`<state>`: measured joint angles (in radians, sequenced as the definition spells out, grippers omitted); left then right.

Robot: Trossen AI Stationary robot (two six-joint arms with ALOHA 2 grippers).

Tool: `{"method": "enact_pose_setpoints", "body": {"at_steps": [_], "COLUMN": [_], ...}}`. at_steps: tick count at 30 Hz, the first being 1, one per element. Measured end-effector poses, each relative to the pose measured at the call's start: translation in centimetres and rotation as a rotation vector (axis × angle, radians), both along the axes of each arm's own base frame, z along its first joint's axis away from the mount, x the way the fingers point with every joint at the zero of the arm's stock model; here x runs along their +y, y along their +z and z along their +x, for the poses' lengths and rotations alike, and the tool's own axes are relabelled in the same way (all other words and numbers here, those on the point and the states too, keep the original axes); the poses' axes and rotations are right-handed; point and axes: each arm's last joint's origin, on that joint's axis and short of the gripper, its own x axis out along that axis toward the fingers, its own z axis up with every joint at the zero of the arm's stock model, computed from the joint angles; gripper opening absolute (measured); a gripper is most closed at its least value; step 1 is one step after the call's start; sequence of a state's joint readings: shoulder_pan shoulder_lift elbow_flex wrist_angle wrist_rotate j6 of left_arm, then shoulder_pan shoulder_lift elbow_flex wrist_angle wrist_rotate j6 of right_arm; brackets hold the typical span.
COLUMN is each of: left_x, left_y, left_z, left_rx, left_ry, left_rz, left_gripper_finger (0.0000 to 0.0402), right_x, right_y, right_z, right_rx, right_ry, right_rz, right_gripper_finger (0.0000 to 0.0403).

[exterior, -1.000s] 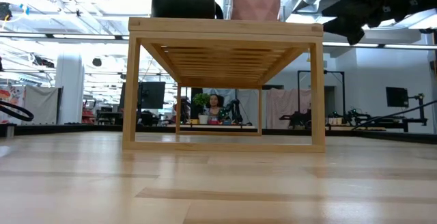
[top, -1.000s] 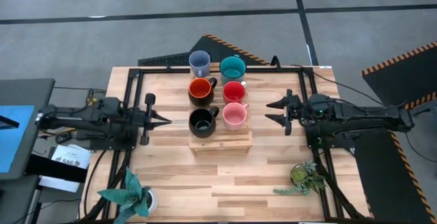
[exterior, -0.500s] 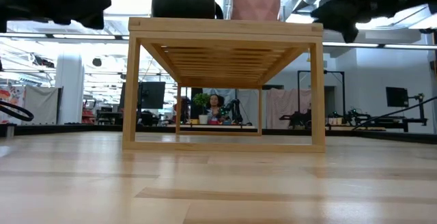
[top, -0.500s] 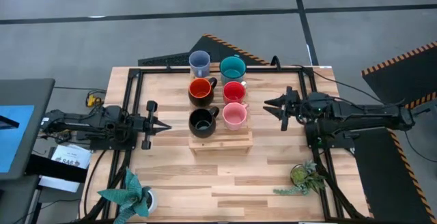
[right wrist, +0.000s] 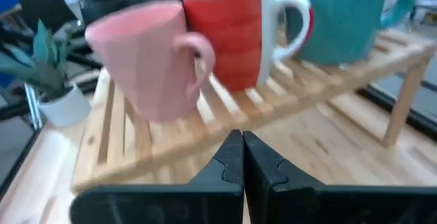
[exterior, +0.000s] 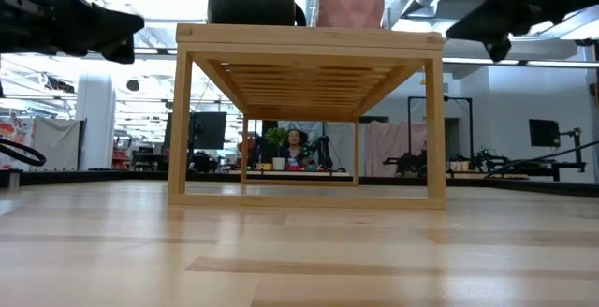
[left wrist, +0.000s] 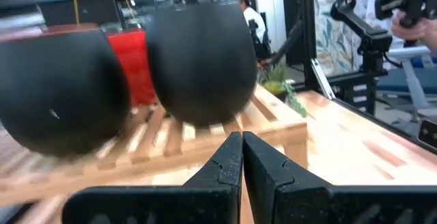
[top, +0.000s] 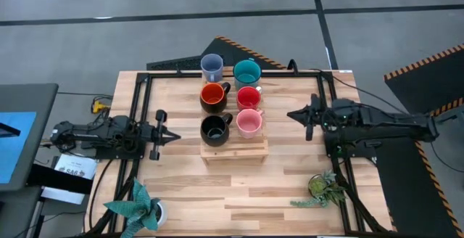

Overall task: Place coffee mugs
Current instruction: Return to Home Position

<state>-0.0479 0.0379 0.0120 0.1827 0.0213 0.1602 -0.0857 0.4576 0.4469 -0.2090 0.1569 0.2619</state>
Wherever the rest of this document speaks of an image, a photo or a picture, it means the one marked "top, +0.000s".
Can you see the yellow plug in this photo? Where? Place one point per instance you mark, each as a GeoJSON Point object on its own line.
{"type": "Point", "coordinates": [98, 106]}

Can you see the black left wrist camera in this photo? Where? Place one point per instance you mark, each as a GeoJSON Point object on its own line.
{"type": "Point", "coordinates": [121, 123]}

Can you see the red bowls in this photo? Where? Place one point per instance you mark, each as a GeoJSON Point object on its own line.
{"type": "Point", "coordinates": [248, 98]}

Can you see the teal-leaved plant in white pot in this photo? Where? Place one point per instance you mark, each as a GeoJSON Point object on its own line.
{"type": "Point", "coordinates": [139, 209]}

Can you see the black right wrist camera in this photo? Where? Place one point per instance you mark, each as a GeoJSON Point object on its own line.
{"type": "Point", "coordinates": [344, 108]}

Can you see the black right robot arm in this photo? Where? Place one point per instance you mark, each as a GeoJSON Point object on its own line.
{"type": "Point", "coordinates": [380, 125]}

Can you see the grey side table blue sheet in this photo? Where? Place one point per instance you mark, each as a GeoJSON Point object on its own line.
{"type": "Point", "coordinates": [21, 136]}

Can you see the black mug with orange inside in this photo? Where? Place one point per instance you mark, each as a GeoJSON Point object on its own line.
{"type": "Point", "coordinates": [213, 97]}

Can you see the pink mug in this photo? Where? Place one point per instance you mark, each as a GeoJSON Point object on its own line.
{"type": "Point", "coordinates": [249, 123]}

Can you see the slatted wooden rack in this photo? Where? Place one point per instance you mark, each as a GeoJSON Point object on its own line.
{"type": "Point", "coordinates": [235, 151]}

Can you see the black table frame rails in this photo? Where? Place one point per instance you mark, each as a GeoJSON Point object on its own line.
{"type": "Point", "coordinates": [145, 96]}

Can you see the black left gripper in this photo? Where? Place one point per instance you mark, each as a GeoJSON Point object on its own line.
{"type": "Point", "coordinates": [158, 136]}

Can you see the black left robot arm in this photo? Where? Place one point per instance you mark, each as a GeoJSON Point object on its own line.
{"type": "Point", "coordinates": [94, 134]}

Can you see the teal mug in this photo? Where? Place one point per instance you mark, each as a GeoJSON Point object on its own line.
{"type": "Point", "coordinates": [247, 74]}

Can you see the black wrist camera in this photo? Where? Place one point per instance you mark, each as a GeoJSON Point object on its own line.
{"type": "Point", "coordinates": [344, 108]}
{"type": "Point", "coordinates": [121, 123]}

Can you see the black hazard-striped floor mat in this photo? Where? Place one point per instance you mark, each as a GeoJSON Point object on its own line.
{"type": "Point", "coordinates": [427, 82]}
{"type": "Point", "coordinates": [409, 194]}

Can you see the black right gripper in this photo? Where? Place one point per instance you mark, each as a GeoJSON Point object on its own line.
{"type": "Point", "coordinates": [315, 116]}

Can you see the grey-blue mug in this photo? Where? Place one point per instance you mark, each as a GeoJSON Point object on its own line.
{"type": "Point", "coordinates": [212, 67]}

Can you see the white paper label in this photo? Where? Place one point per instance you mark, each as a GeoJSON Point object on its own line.
{"type": "Point", "coordinates": [76, 166]}

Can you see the green succulent plant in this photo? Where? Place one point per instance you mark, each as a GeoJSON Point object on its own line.
{"type": "Point", "coordinates": [320, 189]}

